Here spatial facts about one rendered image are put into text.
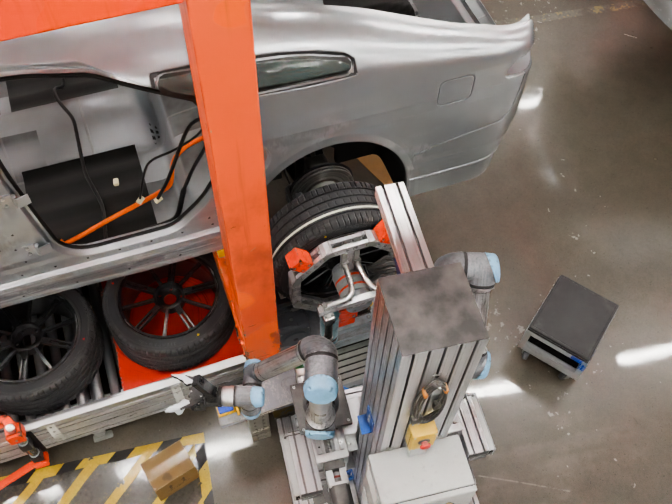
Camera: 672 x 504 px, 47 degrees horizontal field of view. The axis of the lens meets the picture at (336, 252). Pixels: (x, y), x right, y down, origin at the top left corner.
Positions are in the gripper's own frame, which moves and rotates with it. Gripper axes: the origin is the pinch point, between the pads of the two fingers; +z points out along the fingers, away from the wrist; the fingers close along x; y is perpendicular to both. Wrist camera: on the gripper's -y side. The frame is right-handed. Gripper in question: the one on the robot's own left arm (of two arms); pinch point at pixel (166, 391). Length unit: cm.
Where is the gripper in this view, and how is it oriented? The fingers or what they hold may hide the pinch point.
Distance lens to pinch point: 290.8
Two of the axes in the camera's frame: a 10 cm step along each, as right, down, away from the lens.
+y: -0.2, 6.5, 7.6
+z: -10.0, -0.2, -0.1
